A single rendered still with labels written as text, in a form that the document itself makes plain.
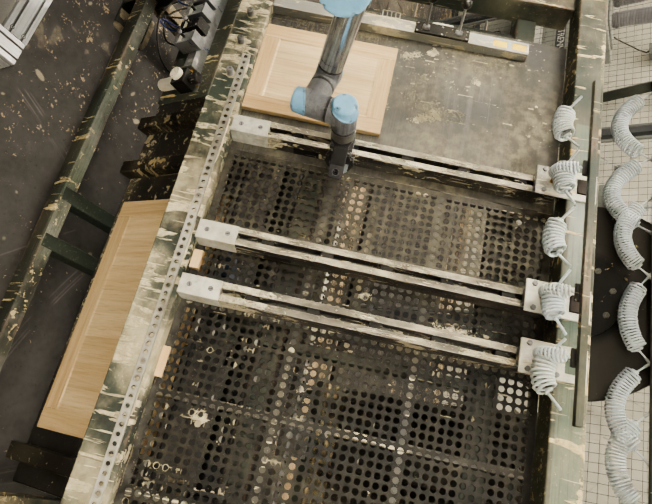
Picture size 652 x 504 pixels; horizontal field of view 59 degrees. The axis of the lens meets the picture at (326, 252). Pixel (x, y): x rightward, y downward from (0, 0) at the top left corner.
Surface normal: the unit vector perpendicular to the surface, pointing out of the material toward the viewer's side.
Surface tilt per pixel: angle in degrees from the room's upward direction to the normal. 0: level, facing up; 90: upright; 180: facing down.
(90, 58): 0
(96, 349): 90
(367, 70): 60
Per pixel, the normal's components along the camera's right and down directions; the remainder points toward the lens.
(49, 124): 0.86, 0.00
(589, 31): 0.03, -0.37
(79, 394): -0.47, -0.42
